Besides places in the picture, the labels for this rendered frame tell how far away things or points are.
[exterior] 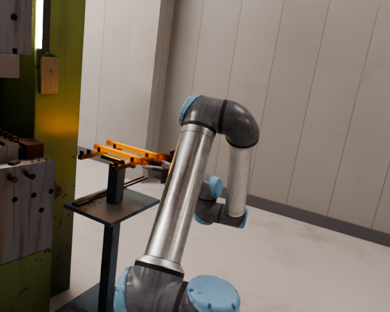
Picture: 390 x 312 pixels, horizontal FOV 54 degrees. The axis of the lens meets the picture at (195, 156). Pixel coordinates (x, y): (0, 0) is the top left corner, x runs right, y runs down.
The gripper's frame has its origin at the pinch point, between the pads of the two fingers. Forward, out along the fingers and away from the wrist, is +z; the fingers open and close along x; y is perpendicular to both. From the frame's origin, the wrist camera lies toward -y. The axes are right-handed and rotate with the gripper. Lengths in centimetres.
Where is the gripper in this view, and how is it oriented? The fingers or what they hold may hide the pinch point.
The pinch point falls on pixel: (151, 162)
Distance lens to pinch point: 182.8
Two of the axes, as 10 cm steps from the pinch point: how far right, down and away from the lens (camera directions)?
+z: -8.7, -2.4, 4.4
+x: 4.8, -1.7, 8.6
